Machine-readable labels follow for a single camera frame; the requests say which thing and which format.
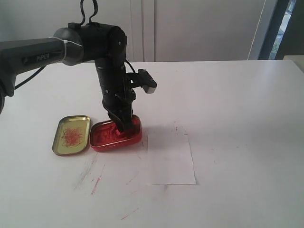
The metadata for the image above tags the gold tin lid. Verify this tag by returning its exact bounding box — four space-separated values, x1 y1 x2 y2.
52 115 91 156

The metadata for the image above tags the white paper sheet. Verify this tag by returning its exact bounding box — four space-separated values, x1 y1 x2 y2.
147 125 196 185

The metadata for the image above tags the red ink tin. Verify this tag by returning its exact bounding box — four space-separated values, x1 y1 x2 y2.
89 115 143 152

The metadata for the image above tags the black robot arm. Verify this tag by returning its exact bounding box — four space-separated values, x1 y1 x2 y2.
0 22 135 132

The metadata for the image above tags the red stamp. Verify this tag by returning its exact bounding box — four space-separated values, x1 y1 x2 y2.
114 127 134 140

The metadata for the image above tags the black cable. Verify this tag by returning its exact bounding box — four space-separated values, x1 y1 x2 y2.
79 0 98 26

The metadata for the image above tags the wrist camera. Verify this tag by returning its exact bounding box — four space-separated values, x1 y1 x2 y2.
126 69 157 94

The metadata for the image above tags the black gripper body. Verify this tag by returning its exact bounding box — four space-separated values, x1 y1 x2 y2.
95 60 136 114

